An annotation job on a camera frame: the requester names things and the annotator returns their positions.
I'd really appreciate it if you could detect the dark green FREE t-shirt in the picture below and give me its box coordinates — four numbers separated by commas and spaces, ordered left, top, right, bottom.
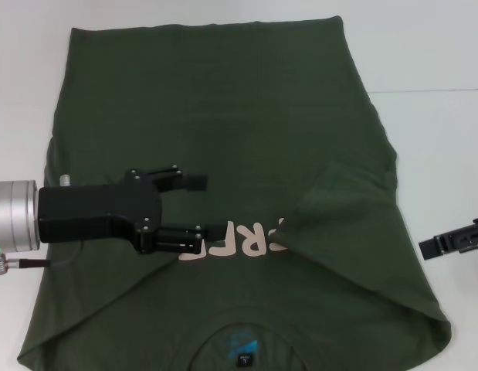
14, 14, 454, 371

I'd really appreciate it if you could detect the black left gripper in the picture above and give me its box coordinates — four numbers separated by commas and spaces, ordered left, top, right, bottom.
36, 165, 229, 257

